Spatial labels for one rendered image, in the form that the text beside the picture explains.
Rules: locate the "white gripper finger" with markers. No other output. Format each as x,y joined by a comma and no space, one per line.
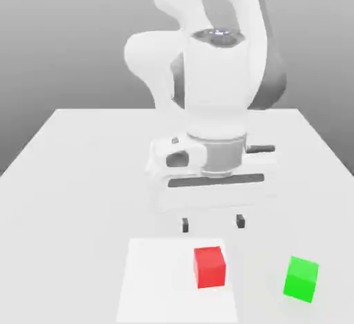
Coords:
240,221
185,225

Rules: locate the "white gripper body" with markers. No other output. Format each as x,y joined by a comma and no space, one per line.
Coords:
215,195

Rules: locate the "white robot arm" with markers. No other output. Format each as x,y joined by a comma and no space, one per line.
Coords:
215,80

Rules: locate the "small red cube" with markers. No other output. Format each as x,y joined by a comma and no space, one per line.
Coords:
210,268

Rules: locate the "small green cube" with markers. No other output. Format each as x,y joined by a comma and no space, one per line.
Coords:
301,279

